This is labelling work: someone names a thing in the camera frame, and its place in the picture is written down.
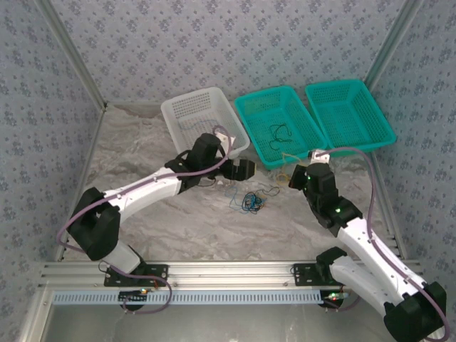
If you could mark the teal perforated plastic basket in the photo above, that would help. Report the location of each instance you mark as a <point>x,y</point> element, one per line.
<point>370,117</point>
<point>270,107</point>

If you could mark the aluminium frame post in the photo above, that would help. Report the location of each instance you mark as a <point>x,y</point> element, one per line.
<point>73,53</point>
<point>393,42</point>

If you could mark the small circuit board with LED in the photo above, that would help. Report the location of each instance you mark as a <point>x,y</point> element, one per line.
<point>333,296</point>
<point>133,297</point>

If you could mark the grey metal base panel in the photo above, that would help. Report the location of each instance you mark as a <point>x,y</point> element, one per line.
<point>228,324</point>

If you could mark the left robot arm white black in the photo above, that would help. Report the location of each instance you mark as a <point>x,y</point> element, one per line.
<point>142,190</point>

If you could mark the white perforated plastic basket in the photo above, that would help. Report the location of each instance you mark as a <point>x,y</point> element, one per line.
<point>199,107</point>

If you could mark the long aluminium mounting rail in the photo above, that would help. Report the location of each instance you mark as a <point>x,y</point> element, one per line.
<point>231,272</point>

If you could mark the aluminium table side rail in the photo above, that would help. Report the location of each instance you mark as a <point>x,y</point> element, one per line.
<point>377,178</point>
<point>90,153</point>

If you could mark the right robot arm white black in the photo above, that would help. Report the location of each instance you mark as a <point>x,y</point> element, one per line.
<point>360,242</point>

